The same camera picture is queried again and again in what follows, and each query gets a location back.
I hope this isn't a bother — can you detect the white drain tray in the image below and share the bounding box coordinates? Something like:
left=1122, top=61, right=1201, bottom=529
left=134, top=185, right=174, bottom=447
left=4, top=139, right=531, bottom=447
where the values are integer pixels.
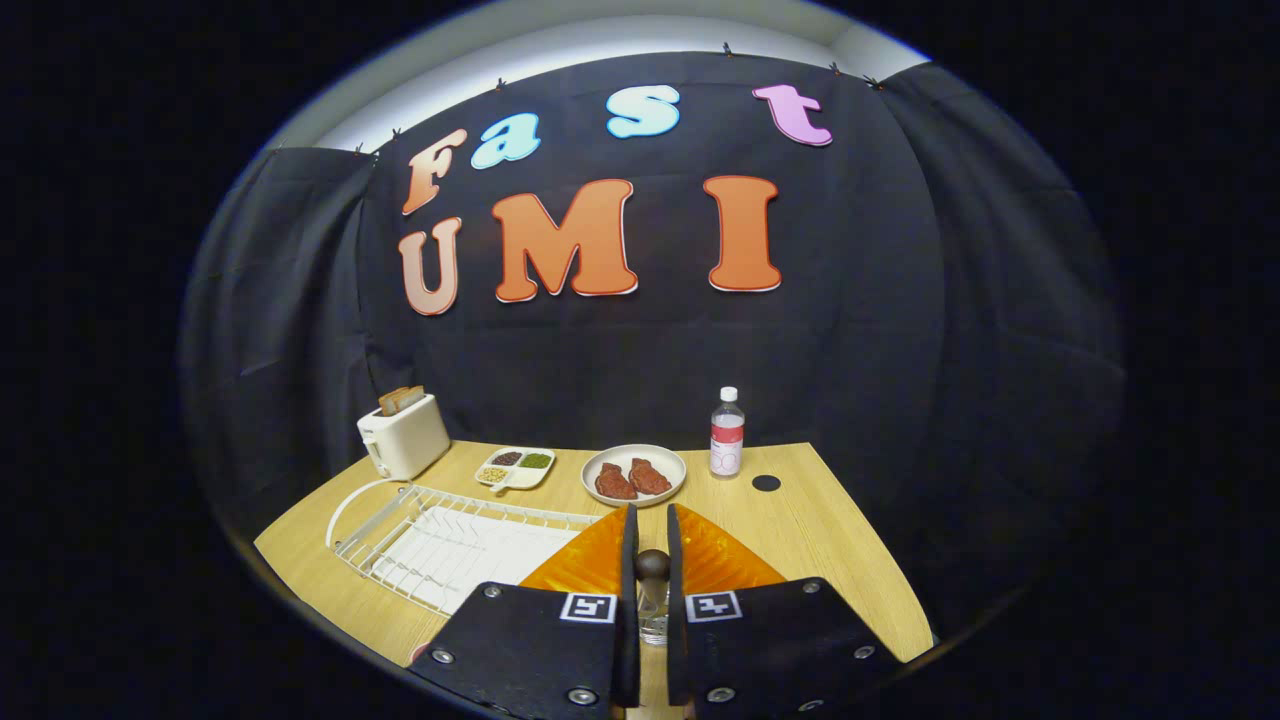
left=372, top=505, right=586, bottom=613

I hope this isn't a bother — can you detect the white divided bean tray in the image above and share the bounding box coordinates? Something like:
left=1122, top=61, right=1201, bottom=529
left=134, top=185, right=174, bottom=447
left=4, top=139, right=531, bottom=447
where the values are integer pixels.
left=474, top=446, right=557, bottom=495

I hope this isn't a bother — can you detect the white toaster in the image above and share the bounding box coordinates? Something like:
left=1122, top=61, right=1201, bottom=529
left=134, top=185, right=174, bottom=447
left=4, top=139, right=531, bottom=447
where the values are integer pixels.
left=357, top=393, right=452, bottom=482

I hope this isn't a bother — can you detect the clear water bottle red label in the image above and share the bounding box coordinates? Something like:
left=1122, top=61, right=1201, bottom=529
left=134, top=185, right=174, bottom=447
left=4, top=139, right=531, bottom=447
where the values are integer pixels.
left=709, top=387, right=746, bottom=480

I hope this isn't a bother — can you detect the black backdrop cloth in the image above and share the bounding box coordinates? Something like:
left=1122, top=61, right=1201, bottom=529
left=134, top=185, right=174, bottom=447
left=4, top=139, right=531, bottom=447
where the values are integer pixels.
left=180, top=50, right=1126, bottom=641

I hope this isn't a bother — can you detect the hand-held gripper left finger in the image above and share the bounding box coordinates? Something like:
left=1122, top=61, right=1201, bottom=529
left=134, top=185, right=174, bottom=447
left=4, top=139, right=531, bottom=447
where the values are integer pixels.
left=408, top=504, right=642, bottom=720

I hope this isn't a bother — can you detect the white round steak dish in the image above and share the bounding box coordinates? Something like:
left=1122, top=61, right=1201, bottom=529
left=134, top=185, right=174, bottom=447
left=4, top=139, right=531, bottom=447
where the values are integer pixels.
left=581, top=444, right=688, bottom=509

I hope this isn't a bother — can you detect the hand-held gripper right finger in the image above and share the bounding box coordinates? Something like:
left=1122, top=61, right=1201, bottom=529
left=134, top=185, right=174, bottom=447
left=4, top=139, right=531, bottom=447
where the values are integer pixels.
left=665, top=503, right=907, bottom=720

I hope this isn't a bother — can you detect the white wire dish rack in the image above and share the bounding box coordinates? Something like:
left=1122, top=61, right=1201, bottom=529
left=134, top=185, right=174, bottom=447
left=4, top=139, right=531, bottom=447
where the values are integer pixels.
left=326, top=479, right=606, bottom=616

